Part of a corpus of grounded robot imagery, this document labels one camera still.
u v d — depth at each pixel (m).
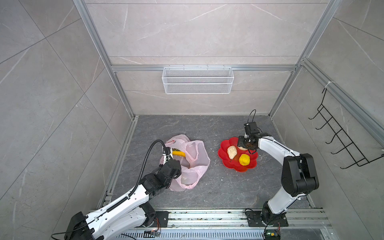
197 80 1.00
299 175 0.46
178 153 0.93
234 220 0.74
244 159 0.90
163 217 0.73
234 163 0.93
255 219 0.73
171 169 0.57
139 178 0.52
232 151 0.93
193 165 0.88
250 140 0.69
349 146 0.63
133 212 0.60
